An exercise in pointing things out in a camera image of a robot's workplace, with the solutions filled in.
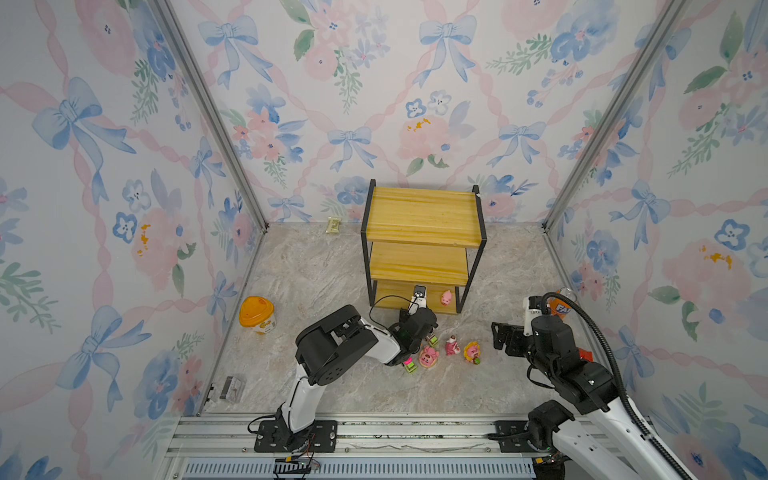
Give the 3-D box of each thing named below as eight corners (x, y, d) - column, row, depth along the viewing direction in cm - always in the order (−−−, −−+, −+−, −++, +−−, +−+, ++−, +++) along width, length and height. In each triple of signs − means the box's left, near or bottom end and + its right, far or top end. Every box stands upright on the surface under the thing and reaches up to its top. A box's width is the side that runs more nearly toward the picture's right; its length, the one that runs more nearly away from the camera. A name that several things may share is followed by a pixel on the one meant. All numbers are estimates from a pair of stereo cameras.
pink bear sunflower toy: (463, 365, 88) (467, 358, 84) (460, 348, 91) (464, 341, 87) (479, 365, 88) (483, 358, 84) (475, 348, 91) (480, 341, 87)
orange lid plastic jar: (250, 337, 93) (236, 320, 84) (257, 314, 98) (244, 296, 89) (277, 337, 93) (265, 320, 84) (282, 314, 98) (272, 296, 89)
